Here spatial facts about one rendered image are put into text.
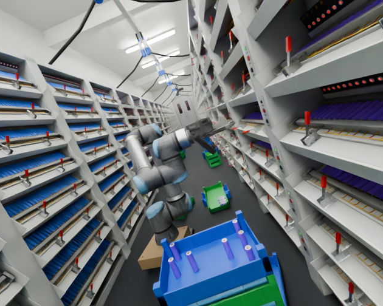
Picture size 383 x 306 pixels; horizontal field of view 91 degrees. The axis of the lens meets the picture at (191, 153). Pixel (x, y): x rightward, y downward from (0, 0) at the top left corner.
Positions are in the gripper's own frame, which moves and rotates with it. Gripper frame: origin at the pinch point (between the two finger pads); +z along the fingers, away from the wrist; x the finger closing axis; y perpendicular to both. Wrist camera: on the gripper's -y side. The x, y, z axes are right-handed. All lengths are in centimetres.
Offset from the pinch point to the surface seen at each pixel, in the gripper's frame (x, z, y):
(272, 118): -16.0, 11.5, -1.2
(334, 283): -23, 12, -68
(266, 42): -15.9, 16.9, 23.3
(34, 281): -13, -111, -33
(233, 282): -44, -20, -32
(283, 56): -16.1, 20.7, 16.9
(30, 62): 55, -109, 87
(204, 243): -25.3, -27.2, -33.1
